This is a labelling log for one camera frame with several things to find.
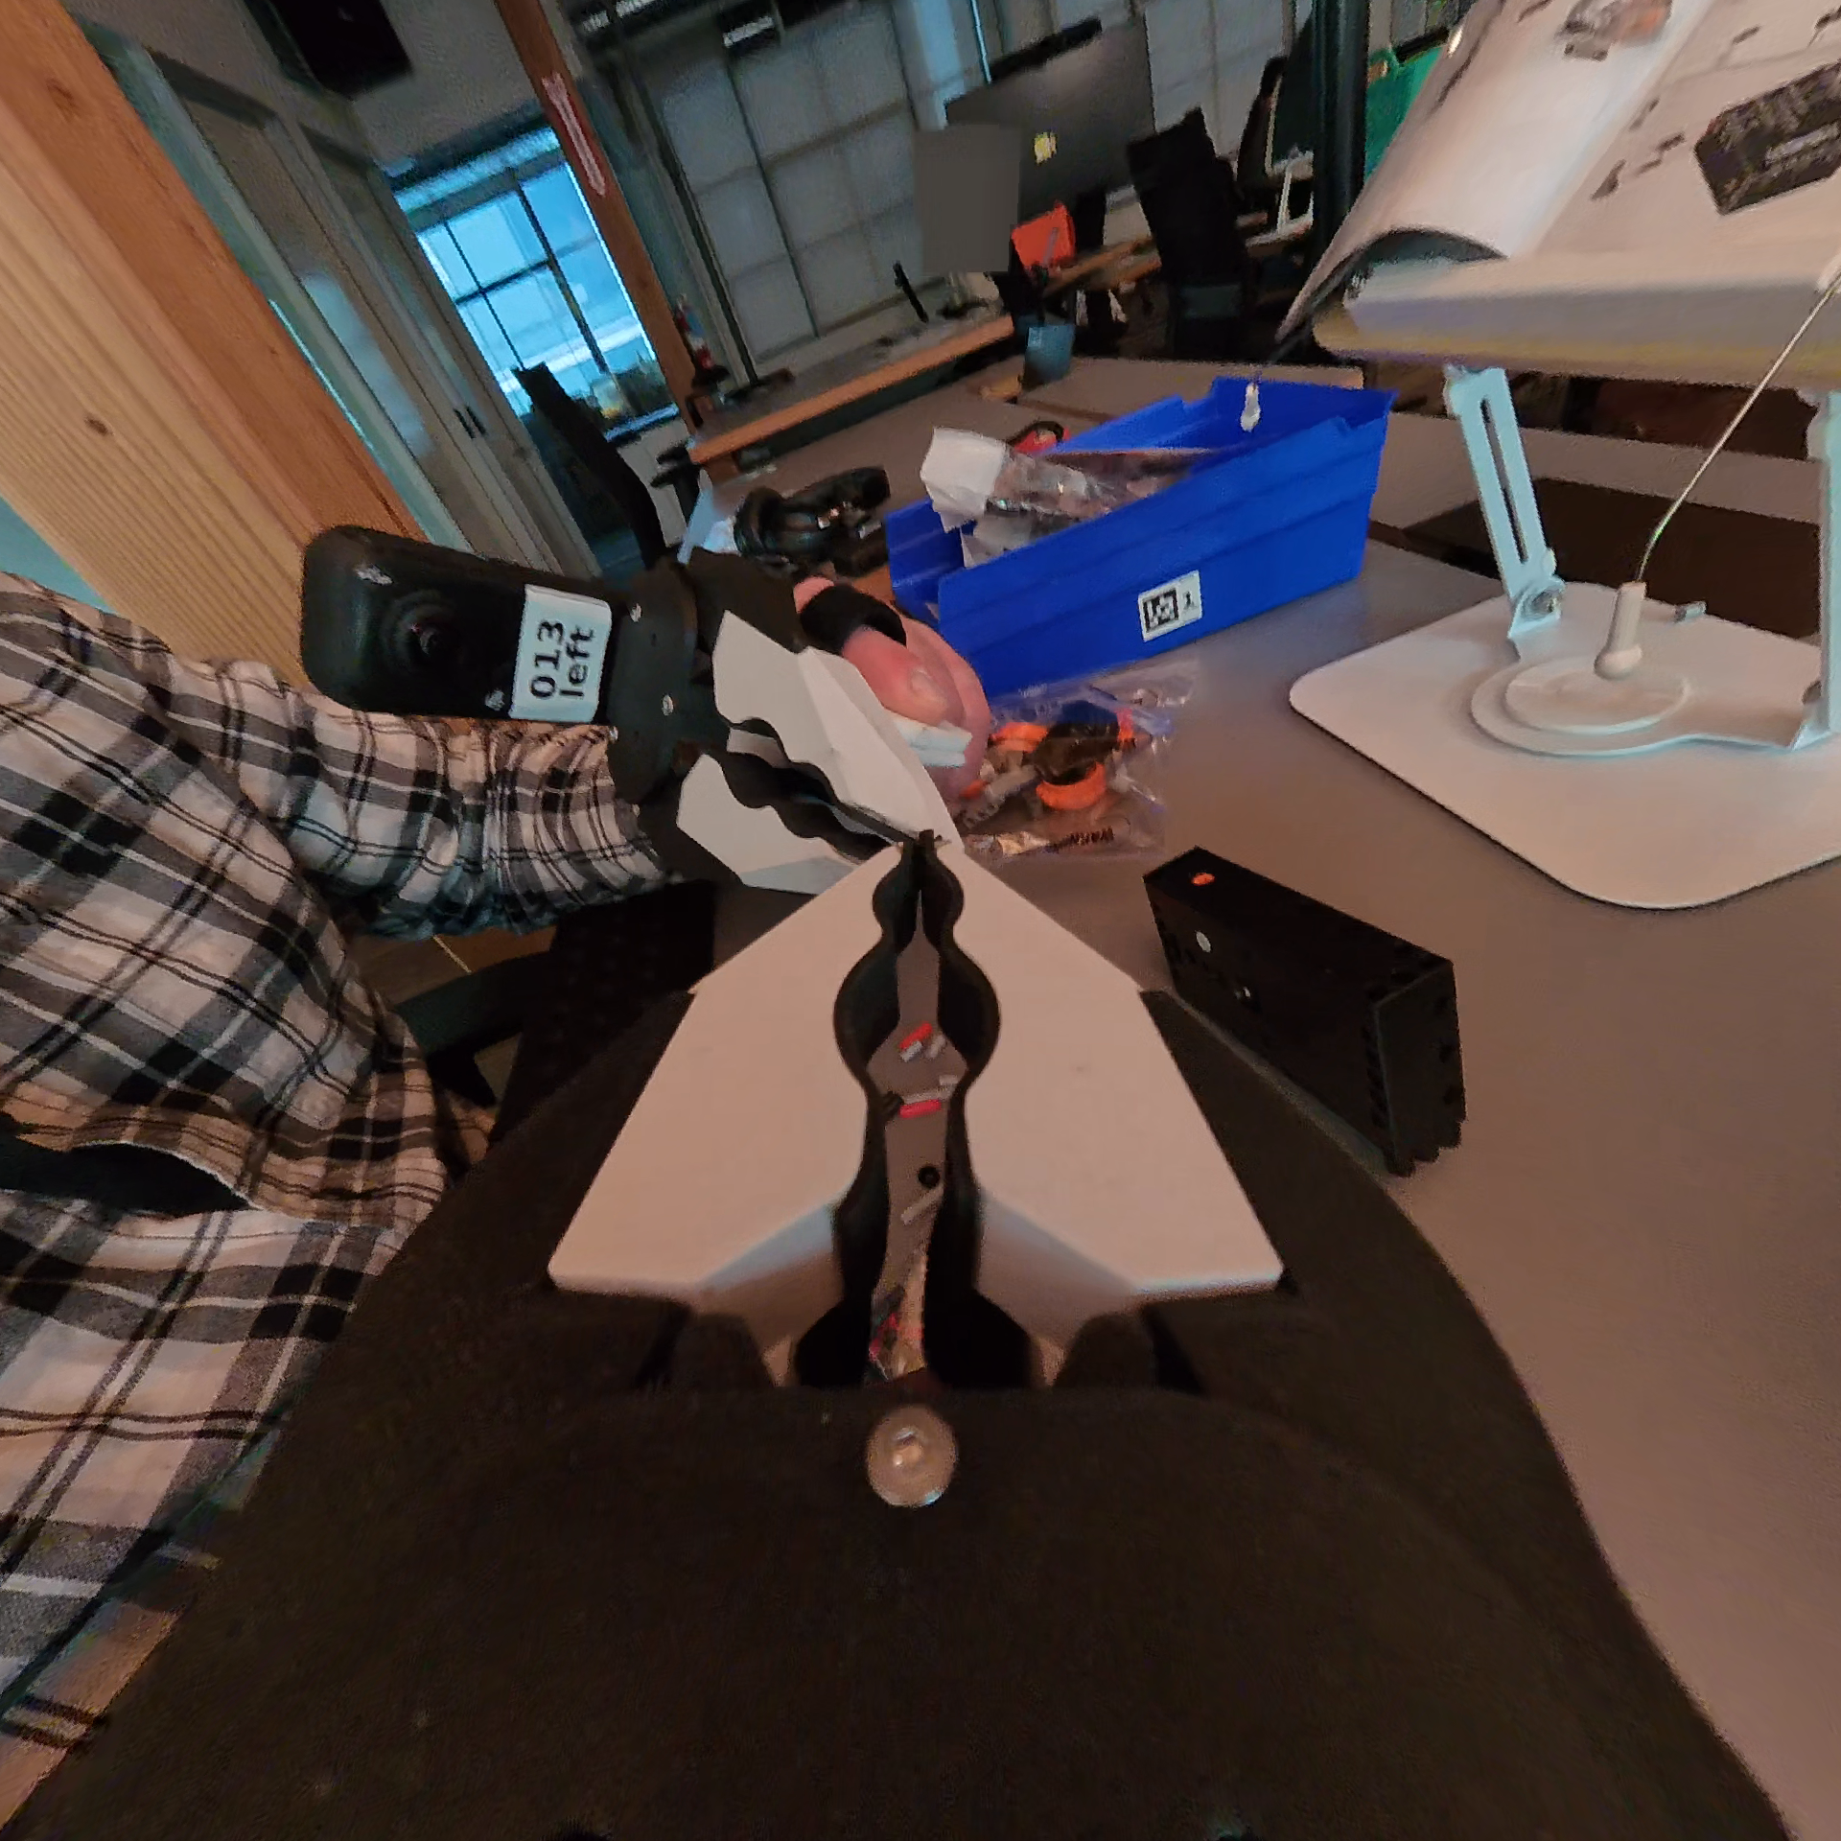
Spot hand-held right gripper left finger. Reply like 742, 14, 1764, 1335
546, 843, 931, 1390

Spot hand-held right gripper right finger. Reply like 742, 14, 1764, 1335
928, 839, 1283, 1390

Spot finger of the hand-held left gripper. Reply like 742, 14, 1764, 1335
668, 740, 909, 900
709, 612, 977, 851

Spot black battery box block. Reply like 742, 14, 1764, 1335
1143, 845, 1469, 1176

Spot person's left forearm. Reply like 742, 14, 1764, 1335
0, 573, 677, 934

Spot grey desk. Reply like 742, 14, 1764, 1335
690, 351, 1841, 1841

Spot person's left hand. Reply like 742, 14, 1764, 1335
791, 573, 997, 755

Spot black headphones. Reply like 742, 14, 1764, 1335
734, 467, 894, 577

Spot black office chair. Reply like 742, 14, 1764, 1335
511, 360, 677, 577
1127, 106, 1257, 360

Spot clear bag of building parts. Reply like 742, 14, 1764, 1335
868, 1251, 931, 1376

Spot crumpled white paper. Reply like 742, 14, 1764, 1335
919, 426, 1014, 563

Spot small clear bag orange parts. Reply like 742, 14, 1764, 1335
949, 660, 1199, 864

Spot long wooden table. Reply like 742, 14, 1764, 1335
690, 245, 1154, 467

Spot clear bag dark parts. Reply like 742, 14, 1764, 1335
978, 445, 1154, 526

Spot blue plastic bin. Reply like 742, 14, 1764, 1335
883, 377, 1397, 699

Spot person's plaid shirt torso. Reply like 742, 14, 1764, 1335
0, 919, 497, 1762

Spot white book stand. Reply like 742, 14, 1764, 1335
1286, 249, 1841, 910

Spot large dark monitor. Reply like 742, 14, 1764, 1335
940, 10, 1159, 218

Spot instruction booklet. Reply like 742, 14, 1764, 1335
1272, 0, 1841, 340

